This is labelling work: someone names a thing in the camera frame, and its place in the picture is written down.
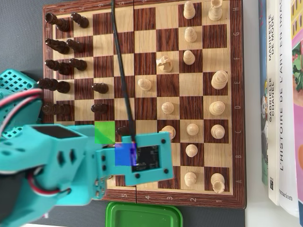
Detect green plastic container lid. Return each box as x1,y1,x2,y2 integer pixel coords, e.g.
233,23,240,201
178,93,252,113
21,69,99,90
106,201,183,227

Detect white Gabrielle Chanel book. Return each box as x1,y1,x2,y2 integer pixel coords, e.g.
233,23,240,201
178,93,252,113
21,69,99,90
264,0,281,206

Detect black camera cable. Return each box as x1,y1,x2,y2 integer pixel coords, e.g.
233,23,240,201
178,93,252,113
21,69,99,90
110,0,138,144

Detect dark wooden bishop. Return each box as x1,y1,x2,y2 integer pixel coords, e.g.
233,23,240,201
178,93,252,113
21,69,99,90
45,59,71,75

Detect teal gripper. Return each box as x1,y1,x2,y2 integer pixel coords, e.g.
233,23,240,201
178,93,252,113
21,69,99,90
70,138,112,206

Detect dark wooden king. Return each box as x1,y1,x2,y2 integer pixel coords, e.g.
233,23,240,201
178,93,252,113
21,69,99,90
37,78,71,94

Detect light wooden pawn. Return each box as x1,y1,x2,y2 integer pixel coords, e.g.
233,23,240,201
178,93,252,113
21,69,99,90
184,171,198,187
161,101,175,115
183,50,196,66
186,123,200,136
185,144,198,158
184,27,198,44
137,79,152,92
183,1,196,20

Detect pink illustrated book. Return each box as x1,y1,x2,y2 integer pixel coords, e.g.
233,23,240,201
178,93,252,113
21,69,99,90
289,0,303,227

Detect dark wooden rook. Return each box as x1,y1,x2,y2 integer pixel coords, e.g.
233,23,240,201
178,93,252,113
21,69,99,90
45,13,71,33

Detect red white black servo wires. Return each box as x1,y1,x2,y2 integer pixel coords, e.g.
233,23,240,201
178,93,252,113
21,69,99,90
0,88,44,136
25,174,72,198

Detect wooden folding chessboard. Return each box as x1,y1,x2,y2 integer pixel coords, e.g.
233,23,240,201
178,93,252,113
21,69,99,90
43,0,247,209

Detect dark wooden pawn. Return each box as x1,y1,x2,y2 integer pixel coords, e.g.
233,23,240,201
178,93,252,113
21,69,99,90
71,13,90,29
69,58,88,72
91,104,109,115
66,39,85,54
91,83,109,95
116,125,131,137

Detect light wooden bishop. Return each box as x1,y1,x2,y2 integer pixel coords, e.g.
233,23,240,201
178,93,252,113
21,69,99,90
210,124,225,140

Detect blue illustrated book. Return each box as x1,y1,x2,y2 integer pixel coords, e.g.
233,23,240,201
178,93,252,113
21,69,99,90
258,0,270,185

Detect light wooden queen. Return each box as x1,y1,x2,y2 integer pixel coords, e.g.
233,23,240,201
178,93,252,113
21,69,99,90
209,101,225,117

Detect light wooden knight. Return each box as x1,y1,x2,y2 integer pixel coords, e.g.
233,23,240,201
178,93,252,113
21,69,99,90
159,125,177,140
156,56,173,73

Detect dark wooden knight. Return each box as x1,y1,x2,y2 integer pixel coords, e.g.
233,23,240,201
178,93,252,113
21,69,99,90
45,38,71,55

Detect dark wooden queen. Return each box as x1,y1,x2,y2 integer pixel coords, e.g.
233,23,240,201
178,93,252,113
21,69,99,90
42,103,72,116

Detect light wooden rook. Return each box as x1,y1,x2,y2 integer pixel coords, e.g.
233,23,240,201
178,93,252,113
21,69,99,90
208,0,224,22
210,173,225,194

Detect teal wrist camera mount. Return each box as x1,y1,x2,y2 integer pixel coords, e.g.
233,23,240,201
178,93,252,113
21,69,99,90
94,131,175,187

